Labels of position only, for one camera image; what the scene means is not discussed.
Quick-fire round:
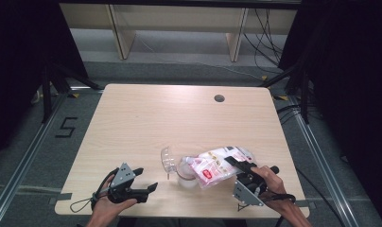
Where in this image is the aluminium floor rail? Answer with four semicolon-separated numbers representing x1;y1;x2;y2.
288;95;361;227
0;90;69;219

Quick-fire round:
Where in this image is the black curtain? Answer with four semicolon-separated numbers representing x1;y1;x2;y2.
278;0;382;227
0;0;90;163

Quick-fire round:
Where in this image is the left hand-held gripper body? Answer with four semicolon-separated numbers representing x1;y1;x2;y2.
108;162;149;204

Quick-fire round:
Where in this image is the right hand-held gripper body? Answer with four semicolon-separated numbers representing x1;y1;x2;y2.
232;162;269;208

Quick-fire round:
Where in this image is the grey tape strip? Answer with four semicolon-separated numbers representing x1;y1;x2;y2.
294;199;312;209
48;192;73;206

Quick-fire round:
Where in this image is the person's left hand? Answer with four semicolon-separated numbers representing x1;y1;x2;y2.
92;174;140;219

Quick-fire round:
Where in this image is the clear plastic lid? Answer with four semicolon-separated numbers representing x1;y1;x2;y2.
160;146;179;181

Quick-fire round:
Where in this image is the person's right hand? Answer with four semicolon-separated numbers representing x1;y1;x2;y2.
250;165;297;217

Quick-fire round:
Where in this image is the black floor cable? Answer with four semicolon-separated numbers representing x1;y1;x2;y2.
294;166;348;227

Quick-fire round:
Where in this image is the clear plastic cup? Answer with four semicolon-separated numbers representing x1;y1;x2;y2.
176;156;201;189

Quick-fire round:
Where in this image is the black metal stand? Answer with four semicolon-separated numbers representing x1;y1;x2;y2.
258;61;314;125
40;61;102;125

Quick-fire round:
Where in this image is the black wrist strap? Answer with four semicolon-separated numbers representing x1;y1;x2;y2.
260;193;297;205
91;167;121;211

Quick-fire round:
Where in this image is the light wooden shelf unit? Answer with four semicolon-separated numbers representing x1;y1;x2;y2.
60;3;299;62

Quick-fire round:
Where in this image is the thin black cord loop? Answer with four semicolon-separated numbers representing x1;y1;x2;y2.
69;197;97;214
236;202;253;213

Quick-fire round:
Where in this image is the bundle of black cables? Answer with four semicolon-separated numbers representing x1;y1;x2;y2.
242;9;286;68

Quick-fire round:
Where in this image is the red and white plastic bag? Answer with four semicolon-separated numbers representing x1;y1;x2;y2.
182;145;257;190

